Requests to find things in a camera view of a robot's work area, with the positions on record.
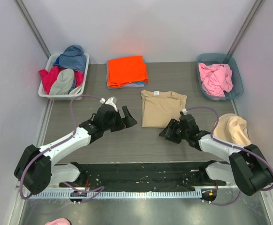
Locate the blue patterned garment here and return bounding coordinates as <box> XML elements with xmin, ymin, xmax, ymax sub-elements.
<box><xmin>53</xmin><ymin>45</ymin><xmax>87</xmax><ymax>73</ymax></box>

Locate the grey garment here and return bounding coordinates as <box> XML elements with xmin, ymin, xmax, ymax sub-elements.
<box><xmin>49</xmin><ymin>68</ymin><xmax>76</xmax><ymax>95</ymax></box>

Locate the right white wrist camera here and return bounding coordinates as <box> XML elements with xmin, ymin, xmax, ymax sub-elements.
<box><xmin>180</xmin><ymin>108</ymin><xmax>188</xmax><ymax>116</ymax></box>

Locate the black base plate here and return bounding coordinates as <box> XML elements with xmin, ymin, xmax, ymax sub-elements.
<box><xmin>69</xmin><ymin>162</ymin><xmax>226</xmax><ymax>192</ymax></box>

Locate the white slotted cable duct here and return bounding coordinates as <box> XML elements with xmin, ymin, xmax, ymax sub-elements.
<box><xmin>31</xmin><ymin>189</ymin><xmax>202</xmax><ymax>200</ymax></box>

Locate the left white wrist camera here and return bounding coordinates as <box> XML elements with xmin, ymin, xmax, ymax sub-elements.
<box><xmin>99</xmin><ymin>97</ymin><xmax>118</xmax><ymax>112</ymax></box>

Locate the right aluminium corner post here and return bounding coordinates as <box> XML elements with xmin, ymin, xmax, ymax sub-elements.
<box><xmin>227</xmin><ymin>0</ymin><xmax>265</xmax><ymax>56</ymax></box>

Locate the teal plastic basin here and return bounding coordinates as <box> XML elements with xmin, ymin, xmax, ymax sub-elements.
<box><xmin>197</xmin><ymin>53</ymin><xmax>244</xmax><ymax>101</ymax></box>

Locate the aluminium rail frame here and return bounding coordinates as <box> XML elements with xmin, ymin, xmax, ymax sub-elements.
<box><xmin>15</xmin><ymin>169</ymin><xmax>273</xmax><ymax>190</ymax></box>

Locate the pink object bottom edge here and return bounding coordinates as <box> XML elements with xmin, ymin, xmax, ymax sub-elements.
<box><xmin>45</xmin><ymin>218</ymin><xmax>71</xmax><ymax>225</ymax></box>

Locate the left aluminium corner post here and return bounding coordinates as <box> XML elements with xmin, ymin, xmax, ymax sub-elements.
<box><xmin>14</xmin><ymin>0</ymin><xmax>51</xmax><ymax>58</ymax></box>

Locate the beige t shirt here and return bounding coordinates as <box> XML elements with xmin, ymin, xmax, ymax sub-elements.
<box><xmin>141</xmin><ymin>90</ymin><xmax>187</xmax><ymax>128</ymax></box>

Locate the orange folded t shirt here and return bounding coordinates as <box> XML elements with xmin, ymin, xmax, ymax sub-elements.
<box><xmin>106</xmin><ymin>55</ymin><xmax>148</xmax><ymax>89</ymax></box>

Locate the white laundry basket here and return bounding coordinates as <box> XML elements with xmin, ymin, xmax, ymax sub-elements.
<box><xmin>38</xmin><ymin>53</ymin><xmax>91</xmax><ymax>101</ymax></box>

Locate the pink crumpled t shirt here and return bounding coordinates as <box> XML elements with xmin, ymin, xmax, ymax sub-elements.
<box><xmin>198</xmin><ymin>63</ymin><xmax>234</xmax><ymax>97</ymax></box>

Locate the aluminium corner post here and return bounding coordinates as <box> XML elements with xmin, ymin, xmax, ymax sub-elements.
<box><xmin>227</xmin><ymin>0</ymin><xmax>265</xmax><ymax>56</ymax></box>
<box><xmin>14</xmin><ymin>0</ymin><xmax>51</xmax><ymax>58</ymax></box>

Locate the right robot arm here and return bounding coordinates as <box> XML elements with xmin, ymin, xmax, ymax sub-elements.
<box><xmin>159</xmin><ymin>114</ymin><xmax>273</xmax><ymax>196</ymax></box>

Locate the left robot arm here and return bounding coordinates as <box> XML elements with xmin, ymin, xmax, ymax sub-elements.
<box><xmin>14</xmin><ymin>104</ymin><xmax>137</xmax><ymax>195</ymax></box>

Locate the beige bucket hat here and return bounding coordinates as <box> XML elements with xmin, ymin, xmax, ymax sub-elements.
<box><xmin>213</xmin><ymin>113</ymin><xmax>251</xmax><ymax>146</ymax></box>

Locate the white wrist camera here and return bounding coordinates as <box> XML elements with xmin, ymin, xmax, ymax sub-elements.
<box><xmin>99</xmin><ymin>97</ymin><xmax>118</xmax><ymax>112</ymax></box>
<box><xmin>180</xmin><ymin>108</ymin><xmax>188</xmax><ymax>116</ymax></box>

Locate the magenta garment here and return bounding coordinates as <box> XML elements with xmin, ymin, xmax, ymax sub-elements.
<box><xmin>39</xmin><ymin>66</ymin><xmax>84</xmax><ymax>95</ymax></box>

